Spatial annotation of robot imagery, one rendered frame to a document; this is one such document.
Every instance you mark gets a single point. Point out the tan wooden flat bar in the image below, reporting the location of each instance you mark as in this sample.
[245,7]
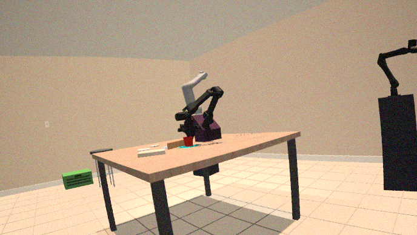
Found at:
[175,144]

